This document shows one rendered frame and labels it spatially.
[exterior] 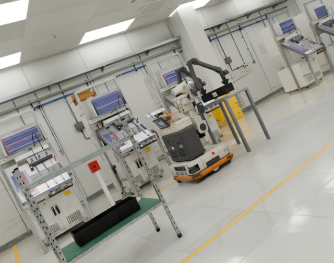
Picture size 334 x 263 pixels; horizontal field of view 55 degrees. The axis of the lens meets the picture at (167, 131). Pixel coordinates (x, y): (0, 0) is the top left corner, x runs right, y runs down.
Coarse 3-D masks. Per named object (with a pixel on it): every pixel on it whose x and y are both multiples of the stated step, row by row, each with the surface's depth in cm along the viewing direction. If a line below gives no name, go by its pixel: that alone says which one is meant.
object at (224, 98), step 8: (224, 96) 480; (232, 96) 433; (248, 96) 446; (208, 104) 465; (224, 112) 505; (232, 112) 429; (256, 112) 447; (232, 120) 432; (208, 128) 488; (232, 128) 508; (240, 128) 431; (264, 128) 449; (240, 136) 433
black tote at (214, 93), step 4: (228, 84) 441; (220, 88) 441; (224, 88) 437; (228, 88) 440; (232, 88) 443; (208, 92) 494; (212, 92) 459; (216, 92) 453; (220, 92) 445; (224, 92) 438; (228, 92) 439; (204, 96) 479; (208, 96) 471; (212, 96) 463; (216, 96) 456; (220, 96) 449; (204, 100) 484; (208, 100) 475
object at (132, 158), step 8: (128, 152) 539; (136, 152) 527; (144, 152) 534; (152, 152) 541; (112, 160) 538; (128, 160) 519; (136, 160) 525; (152, 160) 539; (120, 168) 511; (136, 168) 523; (152, 168) 536; (160, 168) 543; (112, 176) 554; (120, 176) 519; (136, 176) 522; (144, 176) 527; (128, 184) 513
